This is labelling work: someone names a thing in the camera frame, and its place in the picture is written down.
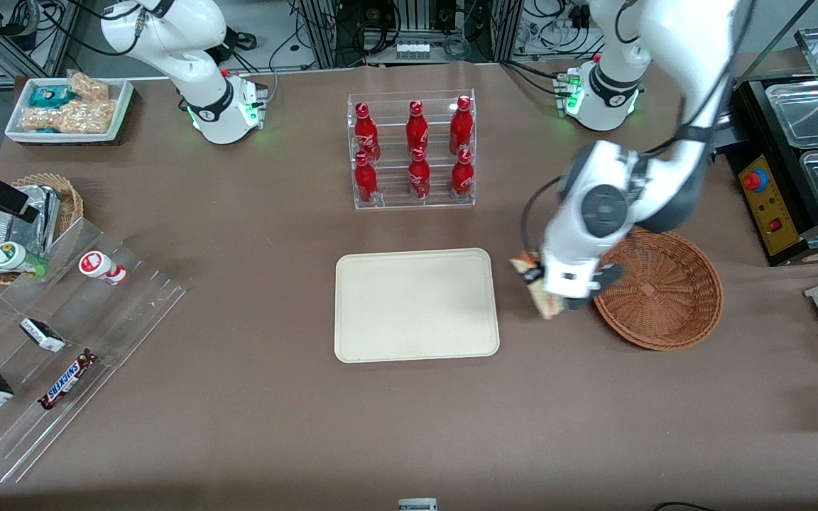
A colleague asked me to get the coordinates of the small puffed rice snack pack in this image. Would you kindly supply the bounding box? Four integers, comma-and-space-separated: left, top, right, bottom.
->
67, 70, 111, 101

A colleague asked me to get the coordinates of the silver foil wrapped package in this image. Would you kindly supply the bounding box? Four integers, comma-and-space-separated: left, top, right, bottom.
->
0, 184, 62, 275

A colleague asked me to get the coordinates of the aluminium frame equipment rack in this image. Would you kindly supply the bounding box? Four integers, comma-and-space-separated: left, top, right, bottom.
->
298, 0, 525, 70

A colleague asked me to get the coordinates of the red capped yogurt bottle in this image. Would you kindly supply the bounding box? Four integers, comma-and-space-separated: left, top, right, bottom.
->
78, 251, 128, 287

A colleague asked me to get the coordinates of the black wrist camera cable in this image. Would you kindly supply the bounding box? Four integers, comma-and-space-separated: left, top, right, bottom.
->
520, 176, 563, 255

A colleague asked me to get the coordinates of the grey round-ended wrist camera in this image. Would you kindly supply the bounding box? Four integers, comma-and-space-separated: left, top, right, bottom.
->
542, 260, 601, 301

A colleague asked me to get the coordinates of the clear acrylic stepped shelf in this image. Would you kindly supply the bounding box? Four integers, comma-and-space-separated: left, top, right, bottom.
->
0, 216, 188, 485

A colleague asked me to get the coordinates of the round brown wicker basket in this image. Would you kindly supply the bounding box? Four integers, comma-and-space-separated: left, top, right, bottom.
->
591, 227, 724, 352

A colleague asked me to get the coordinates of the beige rectangular tray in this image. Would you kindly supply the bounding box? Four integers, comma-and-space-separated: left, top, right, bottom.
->
334, 248, 501, 364

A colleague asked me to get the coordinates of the triangular sandwich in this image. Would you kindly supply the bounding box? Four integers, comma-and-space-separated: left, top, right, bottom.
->
510, 251, 567, 321

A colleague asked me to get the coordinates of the light tan wicker basket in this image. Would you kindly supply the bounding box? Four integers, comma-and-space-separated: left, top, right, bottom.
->
0, 173, 85, 286

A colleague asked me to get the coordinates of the green capped yogurt bottle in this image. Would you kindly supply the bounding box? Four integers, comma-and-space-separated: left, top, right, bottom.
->
0, 241, 50, 279

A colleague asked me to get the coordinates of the clear acrylic bottle rack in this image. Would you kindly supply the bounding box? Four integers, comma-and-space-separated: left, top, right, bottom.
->
347, 89, 477, 211

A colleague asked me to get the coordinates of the teal snack packet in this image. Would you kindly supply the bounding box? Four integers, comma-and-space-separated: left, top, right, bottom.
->
29, 85, 73, 109

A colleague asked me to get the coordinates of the large puffed rice snack pack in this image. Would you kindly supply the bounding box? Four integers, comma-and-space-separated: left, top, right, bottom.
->
20, 99, 118, 135

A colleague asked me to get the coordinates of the brown Snickers bar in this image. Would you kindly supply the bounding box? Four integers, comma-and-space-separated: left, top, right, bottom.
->
38, 348, 100, 412

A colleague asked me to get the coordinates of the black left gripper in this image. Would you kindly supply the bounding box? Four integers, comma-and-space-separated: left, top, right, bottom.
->
528, 263, 623, 312

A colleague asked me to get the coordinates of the red cola bottle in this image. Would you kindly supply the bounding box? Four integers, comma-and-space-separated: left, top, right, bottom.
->
354, 103, 381, 163
450, 149, 475, 199
408, 148, 432, 200
406, 101, 430, 153
354, 151, 380, 205
449, 96, 474, 156

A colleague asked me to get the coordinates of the black food warmer yellow panel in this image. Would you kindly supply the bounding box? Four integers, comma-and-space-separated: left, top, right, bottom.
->
714, 75, 818, 268

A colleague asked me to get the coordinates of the white power strip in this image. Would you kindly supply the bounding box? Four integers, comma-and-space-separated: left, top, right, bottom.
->
394, 40, 433, 62

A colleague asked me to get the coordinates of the white rectangular snack bin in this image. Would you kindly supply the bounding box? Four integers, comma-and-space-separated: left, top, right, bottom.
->
4, 75, 135, 147

